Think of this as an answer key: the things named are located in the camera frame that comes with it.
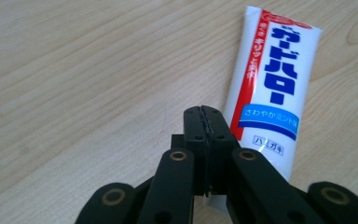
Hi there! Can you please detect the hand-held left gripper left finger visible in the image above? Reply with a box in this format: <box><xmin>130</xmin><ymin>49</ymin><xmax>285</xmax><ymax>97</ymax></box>
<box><xmin>171</xmin><ymin>105</ymin><xmax>212</xmax><ymax>198</ymax></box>

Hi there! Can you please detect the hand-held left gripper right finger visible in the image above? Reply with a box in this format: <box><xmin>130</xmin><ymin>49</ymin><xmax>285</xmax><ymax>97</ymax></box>
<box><xmin>200</xmin><ymin>105</ymin><xmax>242</xmax><ymax>197</ymax></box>

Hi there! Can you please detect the white toothpaste tube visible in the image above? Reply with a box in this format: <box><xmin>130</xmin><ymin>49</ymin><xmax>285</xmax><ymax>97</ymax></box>
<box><xmin>205</xmin><ymin>5</ymin><xmax>324</xmax><ymax>214</ymax></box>

